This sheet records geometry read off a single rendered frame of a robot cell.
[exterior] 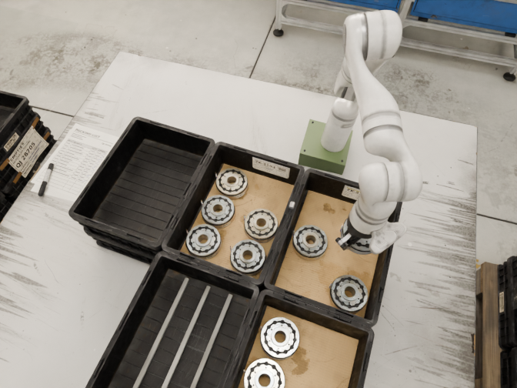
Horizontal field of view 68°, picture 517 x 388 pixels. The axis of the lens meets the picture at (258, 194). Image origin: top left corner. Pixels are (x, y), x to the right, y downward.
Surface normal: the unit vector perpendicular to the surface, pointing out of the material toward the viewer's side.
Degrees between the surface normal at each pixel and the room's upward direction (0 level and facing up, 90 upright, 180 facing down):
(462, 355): 0
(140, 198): 0
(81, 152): 0
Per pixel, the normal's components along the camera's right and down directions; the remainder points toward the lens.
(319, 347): 0.00, -0.50
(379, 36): -0.09, 0.40
